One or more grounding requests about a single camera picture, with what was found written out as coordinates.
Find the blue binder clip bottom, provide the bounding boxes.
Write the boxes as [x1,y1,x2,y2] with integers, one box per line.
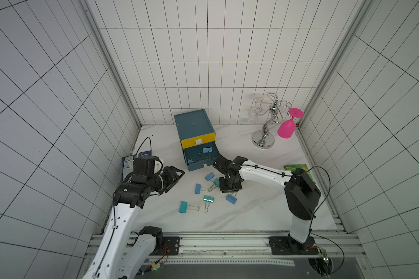
[226,194,237,205]

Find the teal drawer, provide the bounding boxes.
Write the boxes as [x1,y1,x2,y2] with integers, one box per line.
[182,141,220,172]

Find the yellow top drawer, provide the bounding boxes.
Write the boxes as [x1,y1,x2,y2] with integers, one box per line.
[180,132,215,149]

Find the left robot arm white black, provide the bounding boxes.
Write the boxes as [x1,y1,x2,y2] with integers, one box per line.
[84,156,185,279]

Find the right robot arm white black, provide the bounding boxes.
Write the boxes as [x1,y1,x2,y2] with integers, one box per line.
[213,155,321,255]

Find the teal shiny binder clip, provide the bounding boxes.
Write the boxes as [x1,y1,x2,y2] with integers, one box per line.
[203,195,214,213]

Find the teal binder clip front left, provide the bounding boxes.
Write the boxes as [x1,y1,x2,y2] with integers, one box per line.
[179,201,200,213]

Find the teal drawer cabinet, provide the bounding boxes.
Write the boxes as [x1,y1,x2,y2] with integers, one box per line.
[173,109,216,151]

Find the silver glass rack stand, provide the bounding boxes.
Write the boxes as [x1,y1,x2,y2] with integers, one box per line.
[251,93,292,149]

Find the green snack packet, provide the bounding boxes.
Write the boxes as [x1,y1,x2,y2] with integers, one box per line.
[284,164,314,183]

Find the clear glass on rack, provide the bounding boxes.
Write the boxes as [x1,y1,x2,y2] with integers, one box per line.
[247,96,263,124]

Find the magenta plastic wine glass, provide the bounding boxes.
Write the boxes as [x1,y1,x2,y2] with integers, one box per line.
[278,108,304,139]

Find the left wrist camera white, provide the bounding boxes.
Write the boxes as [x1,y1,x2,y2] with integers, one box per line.
[153,156,164,174]

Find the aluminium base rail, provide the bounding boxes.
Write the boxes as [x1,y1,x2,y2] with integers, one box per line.
[85,231,365,267]

